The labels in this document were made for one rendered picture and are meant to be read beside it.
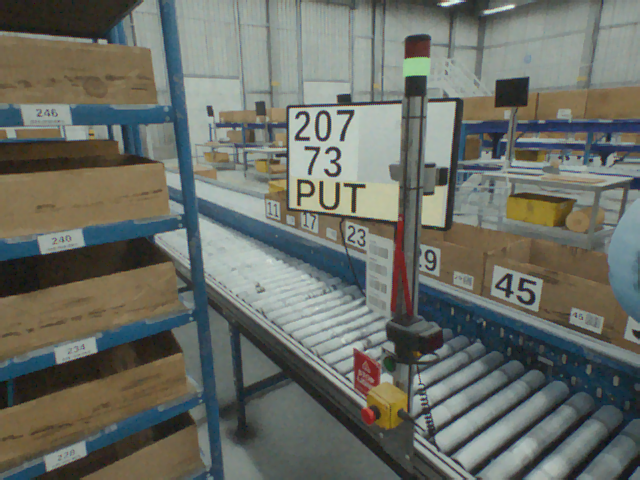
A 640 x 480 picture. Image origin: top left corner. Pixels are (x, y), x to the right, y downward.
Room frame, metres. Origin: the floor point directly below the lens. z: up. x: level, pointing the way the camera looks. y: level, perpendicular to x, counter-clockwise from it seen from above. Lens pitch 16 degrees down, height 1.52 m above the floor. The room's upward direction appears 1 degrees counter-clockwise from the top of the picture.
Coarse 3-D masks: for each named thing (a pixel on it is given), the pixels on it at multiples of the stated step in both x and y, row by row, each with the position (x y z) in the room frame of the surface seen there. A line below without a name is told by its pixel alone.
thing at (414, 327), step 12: (396, 324) 0.81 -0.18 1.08; (408, 324) 0.79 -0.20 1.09; (420, 324) 0.79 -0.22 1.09; (432, 324) 0.79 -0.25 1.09; (396, 336) 0.80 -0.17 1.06; (408, 336) 0.77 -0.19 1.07; (420, 336) 0.75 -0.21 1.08; (432, 336) 0.75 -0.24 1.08; (396, 348) 0.82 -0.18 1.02; (408, 348) 0.80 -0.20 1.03; (420, 348) 0.75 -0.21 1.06; (432, 348) 0.75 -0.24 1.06; (396, 360) 0.81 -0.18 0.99; (408, 360) 0.79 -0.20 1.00
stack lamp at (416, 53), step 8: (408, 48) 0.87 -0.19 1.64; (416, 48) 0.86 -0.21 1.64; (424, 48) 0.86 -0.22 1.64; (408, 56) 0.87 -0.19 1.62; (416, 56) 0.86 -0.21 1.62; (424, 56) 0.86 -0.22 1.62; (408, 64) 0.87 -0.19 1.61; (416, 64) 0.86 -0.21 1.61; (424, 64) 0.86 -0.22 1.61; (408, 72) 0.87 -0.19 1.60; (416, 72) 0.86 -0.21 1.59; (424, 72) 0.86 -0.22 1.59
